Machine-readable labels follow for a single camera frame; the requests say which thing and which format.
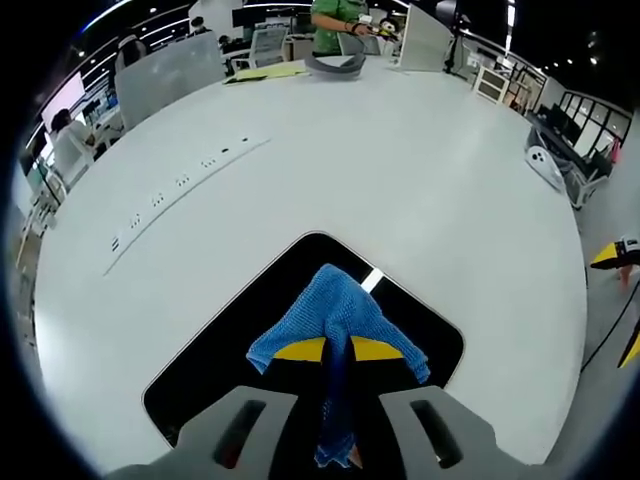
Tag grey curved headband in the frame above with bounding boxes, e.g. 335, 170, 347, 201
304, 52, 369, 82

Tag grey partition panel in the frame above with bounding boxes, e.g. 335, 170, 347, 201
113, 34, 224, 132

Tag black tablet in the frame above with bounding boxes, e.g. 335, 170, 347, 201
141, 230, 466, 449

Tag pink wall screen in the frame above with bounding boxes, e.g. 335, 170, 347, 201
39, 72, 88, 132

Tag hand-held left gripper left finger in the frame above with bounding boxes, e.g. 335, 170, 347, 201
107, 335, 329, 480

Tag yellow paper sheet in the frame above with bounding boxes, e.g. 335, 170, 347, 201
222, 62, 311, 86

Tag black tripod stand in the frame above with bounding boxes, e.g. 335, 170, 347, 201
442, 0, 474, 77

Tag white device with three dots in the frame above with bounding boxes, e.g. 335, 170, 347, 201
524, 144, 567, 191

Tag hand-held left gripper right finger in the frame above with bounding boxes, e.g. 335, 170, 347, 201
349, 334, 551, 480

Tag white upright panel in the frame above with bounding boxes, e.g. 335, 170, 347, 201
397, 4, 449, 73

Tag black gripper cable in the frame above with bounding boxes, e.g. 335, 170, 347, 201
579, 289, 640, 374

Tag blue cleaning cloth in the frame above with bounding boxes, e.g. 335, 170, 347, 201
245, 263, 431, 469

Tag white framed box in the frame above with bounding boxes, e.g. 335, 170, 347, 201
473, 64, 512, 104

